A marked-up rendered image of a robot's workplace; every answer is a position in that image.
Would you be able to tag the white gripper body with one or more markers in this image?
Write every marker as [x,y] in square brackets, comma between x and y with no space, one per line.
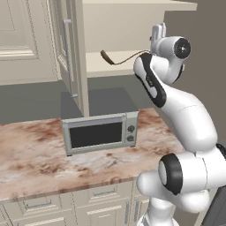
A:
[158,31]

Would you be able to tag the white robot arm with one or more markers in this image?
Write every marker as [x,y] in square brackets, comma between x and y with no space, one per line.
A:
[188,117]

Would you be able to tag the grey microwave oven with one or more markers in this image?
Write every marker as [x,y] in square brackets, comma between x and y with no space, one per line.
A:
[97,134]

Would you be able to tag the cream base cupboard door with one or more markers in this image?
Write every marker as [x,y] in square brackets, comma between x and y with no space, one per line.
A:
[144,206]
[103,214]
[41,222]

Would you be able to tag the cream drawer front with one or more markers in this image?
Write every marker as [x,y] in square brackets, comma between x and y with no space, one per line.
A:
[17,207]
[82,195]

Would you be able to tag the dark grey appliance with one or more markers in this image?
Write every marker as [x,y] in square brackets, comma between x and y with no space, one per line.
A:
[216,209]

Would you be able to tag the cream wall cabinet body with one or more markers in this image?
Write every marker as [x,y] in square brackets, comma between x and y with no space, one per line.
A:
[123,26]

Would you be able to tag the cream closed wall cabinet door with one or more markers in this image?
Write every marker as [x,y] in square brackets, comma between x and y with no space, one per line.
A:
[23,38]

